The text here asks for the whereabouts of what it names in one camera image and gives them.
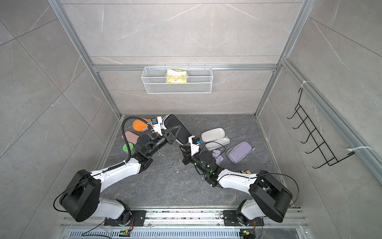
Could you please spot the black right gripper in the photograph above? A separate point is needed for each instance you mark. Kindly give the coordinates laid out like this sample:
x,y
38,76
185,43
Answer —
x,y
191,157

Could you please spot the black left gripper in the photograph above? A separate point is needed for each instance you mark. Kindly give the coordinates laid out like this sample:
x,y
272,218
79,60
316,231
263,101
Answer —
x,y
173,129

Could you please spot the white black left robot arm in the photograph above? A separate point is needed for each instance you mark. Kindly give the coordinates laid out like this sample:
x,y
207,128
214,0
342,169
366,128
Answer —
x,y
82,200

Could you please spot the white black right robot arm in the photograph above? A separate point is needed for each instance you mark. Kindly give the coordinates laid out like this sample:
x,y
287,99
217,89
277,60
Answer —
x,y
270,198

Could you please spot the purple folded umbrella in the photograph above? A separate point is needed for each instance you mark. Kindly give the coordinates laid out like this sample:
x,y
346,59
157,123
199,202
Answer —
x,y
217,155

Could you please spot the white zippered umbrella sleeve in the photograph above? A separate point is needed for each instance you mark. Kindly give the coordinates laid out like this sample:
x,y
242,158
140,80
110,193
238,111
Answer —
x,y
215,138

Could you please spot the purple zippered umbrella sleeve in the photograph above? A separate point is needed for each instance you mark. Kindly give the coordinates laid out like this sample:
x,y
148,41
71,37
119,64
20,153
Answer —
x,y
239,152

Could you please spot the orange plush whale toy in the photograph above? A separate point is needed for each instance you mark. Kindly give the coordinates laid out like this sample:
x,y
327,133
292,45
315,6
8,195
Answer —
x,y
141,126

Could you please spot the pink hard case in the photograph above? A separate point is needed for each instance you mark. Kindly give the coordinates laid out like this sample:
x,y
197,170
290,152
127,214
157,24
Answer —
x,y
131,137

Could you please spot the green lidded air freshener can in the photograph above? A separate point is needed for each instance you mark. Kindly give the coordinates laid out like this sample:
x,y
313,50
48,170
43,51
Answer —
x,y
131,150

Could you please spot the yellow packet in basket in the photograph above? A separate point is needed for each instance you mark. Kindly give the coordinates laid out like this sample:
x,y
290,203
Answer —
x,y
176,76

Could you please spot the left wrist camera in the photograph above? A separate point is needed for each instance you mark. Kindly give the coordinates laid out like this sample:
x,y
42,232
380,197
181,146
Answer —
x,y
156,124

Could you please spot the white wire wall basket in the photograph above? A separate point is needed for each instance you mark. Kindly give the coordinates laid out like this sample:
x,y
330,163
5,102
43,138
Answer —
x,y
199,80

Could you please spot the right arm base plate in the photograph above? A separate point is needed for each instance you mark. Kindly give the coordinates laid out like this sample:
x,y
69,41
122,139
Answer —
x,y
232,218

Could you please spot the aluminium mounting rail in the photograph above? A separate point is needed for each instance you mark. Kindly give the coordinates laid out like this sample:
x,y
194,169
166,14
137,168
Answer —
x,y
187,223

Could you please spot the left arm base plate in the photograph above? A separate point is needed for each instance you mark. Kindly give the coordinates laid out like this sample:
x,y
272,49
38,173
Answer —
x,y
134,217

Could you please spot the black wire hook rack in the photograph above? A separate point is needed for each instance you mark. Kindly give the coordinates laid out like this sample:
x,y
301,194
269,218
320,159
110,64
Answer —
x,y
315,136

